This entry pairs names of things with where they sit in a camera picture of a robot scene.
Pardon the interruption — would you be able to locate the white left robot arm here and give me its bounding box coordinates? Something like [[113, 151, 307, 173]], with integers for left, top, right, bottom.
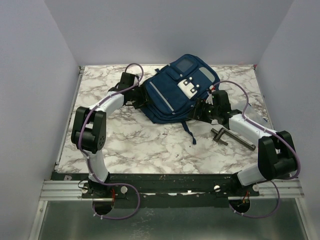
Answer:
[[71, 72, 142, 198]]

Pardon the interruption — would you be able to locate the steel clamp handle tool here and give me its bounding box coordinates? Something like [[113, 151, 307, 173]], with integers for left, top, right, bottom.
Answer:
[[210, 127, 256, 151]]

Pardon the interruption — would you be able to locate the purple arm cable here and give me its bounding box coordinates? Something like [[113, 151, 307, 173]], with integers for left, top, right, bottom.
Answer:
[[209, 80, 301, 219], [78, 62, 144, 221]]

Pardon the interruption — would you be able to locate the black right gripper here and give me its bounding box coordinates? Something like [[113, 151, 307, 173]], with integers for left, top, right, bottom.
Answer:
[[187, 98, 220, 124]]

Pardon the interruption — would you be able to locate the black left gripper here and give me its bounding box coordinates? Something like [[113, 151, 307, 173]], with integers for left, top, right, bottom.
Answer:
[[129, 84, 154, 110]]

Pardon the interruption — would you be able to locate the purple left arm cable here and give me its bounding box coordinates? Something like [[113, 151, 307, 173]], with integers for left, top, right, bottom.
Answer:
[[78, 62, 144, 221]]

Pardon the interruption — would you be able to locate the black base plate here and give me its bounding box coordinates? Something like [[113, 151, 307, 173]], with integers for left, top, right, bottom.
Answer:
[[49, 171, 293, 209]]

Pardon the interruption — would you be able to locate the aluminium rail frame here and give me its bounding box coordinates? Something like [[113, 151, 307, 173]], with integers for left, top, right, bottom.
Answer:
[[27, 65, 311, 240]]

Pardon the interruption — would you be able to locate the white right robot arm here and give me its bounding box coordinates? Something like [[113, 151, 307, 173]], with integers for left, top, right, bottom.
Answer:
[[188, 90, 299, 196]]

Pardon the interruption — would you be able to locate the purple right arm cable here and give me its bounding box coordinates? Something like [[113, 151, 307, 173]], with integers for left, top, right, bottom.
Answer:
[[209, 80, 301, 219]]

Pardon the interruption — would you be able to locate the navy blue student backpack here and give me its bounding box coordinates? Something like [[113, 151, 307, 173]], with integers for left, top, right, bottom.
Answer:
[[141, 54, 221, 136]]

